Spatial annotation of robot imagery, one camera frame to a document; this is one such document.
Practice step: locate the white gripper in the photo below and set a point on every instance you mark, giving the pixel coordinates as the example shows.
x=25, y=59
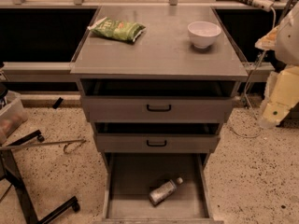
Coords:
x=289, y=42

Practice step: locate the clear plastic bottle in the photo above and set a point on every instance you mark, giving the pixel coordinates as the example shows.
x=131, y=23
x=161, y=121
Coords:
x=165, y=190

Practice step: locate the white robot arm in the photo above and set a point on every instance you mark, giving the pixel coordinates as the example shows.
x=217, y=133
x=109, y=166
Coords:
x=284, y=39

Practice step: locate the grey drawer cabinet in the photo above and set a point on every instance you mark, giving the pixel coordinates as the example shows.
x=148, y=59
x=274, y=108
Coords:
x=163, y=52

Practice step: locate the top grey drawer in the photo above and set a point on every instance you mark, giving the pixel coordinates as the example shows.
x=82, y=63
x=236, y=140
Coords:
x=125, y=100

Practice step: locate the grey drawer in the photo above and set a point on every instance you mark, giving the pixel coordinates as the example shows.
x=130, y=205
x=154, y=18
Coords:
x=132, y=177
x=132, y=137
x=125, y=100

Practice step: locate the bottom grey drawer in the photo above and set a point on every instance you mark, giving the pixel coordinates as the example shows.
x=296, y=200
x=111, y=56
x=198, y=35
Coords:
x=132, y=177

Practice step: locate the middle grey drawer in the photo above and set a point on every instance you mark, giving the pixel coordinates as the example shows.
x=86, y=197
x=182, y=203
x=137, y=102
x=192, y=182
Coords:
x=132, y=137

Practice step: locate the white ceramic bowl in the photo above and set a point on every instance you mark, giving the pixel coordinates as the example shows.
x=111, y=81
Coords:
x=203, y=34

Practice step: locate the green chip bag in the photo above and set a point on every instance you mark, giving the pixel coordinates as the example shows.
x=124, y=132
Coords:
x=124, y=31

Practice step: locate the metal hook rod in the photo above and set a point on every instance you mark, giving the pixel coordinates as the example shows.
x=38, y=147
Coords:
x=57, y=143

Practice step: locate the small black floor object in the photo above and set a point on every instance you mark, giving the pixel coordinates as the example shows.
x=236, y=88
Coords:
x=57, y=103

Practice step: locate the clear plastic storage bin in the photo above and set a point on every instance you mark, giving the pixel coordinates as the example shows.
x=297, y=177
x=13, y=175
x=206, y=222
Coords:
x=12, y=115

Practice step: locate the black rolling stand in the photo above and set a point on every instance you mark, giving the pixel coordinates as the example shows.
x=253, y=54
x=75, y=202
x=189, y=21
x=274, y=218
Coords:
x=9, y=171

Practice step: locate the black top drawer handle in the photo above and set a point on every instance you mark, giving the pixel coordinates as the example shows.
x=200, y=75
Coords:
x=158, y=108

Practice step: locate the black drawer handle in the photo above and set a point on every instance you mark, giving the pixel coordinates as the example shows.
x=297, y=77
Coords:
x=158, y=108
x=156, y=144

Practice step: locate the black middle drawer handle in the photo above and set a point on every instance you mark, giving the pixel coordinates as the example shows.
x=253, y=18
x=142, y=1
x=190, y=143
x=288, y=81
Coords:
x=156, y=144

